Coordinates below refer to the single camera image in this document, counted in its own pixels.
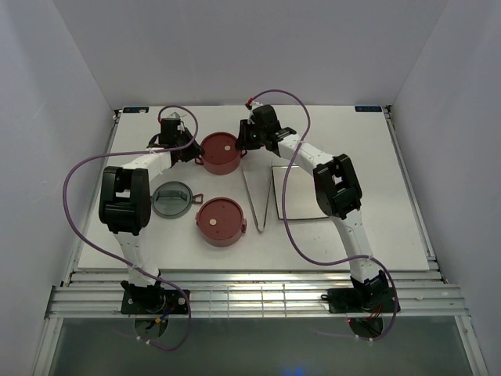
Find dark red lid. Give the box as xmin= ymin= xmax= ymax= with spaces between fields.
xmin=201 ymin=132 xmax=240 ymax=165
xmin=197 ymin=197 xmax=243 ymax=240

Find pink lunch bowl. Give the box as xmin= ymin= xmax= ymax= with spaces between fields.
xmin=195 ymin=132 xmax=247 ymax=175
xmin=193 ymin=197 xmax=248 ymax=248

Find grey transparent top lid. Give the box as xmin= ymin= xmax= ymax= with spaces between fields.
xmin=151 ymin=181 xmax=204 ymax=219

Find metal tongs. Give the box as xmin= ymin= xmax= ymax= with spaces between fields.
xmin=242 ymin=157 xmax=272 ymax=235

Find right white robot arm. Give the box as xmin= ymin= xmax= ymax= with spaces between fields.
xmin=236 ymin=100 xmax=398 ymax=312

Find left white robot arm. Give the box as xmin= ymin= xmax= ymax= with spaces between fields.
xmin=99 ymin=114 xmax=204 ymax=313

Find left blue corner label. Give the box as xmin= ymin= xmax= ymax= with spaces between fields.
xmin=122 ymin=107 xmax=150 ymax=114

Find blue corner label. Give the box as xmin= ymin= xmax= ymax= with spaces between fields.
xmin=355 ymin=106 xmax=383 ymax=113
xmin=122 ymin=107 xmax=150 ymax=114

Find white square plate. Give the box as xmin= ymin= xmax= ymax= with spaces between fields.
xmin=272 ymin=165 xmax=328 ymax=221

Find right blue corner label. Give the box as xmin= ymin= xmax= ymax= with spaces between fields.
xmin=355 ymin=106 xmax=383 ymax=113

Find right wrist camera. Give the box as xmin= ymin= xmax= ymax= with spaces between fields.
xmin=245 ymin=98 xmax=263 ymax=118

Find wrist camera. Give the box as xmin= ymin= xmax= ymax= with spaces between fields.
xmin=164 ymin=111 xmax=184 ymax=121
xmin=245 ymin=98 xmax=263 ymax=118

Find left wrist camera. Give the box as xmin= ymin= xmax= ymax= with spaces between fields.
xmin=164 ymin=111 xmax=184 ymax=121

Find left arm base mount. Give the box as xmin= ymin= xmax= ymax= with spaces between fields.
xmin=120 ymin=288 xmax=190 ymax=316

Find aluminium frame rail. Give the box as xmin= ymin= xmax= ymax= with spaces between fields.
xmin=45 ymin=269 xmax=469 ymax=319

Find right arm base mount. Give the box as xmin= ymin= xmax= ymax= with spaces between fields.
xmin=321 ymin=272 xmax=401 ymax=313

